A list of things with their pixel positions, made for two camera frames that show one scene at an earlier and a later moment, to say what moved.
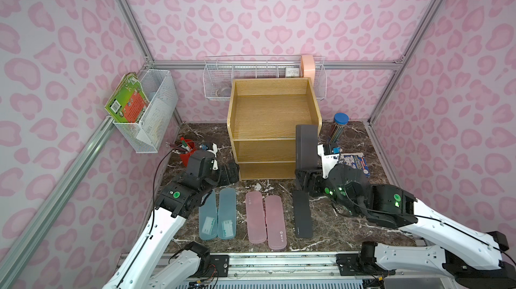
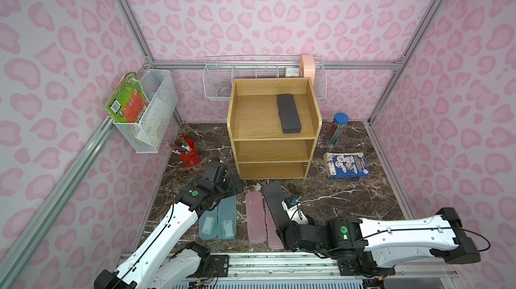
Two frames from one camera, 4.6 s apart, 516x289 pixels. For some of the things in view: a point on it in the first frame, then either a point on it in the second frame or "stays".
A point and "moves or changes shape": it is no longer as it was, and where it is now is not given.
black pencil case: [306, 147] -> [289, 114]
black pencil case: [302, 216] moves or changes shape
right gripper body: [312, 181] -> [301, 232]
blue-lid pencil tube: [340, 119] stays
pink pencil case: [275, 226] stays
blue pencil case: [227, 214] stays
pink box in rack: [308, 67] stays
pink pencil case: [255, 216] stays
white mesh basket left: [146, 136] stays
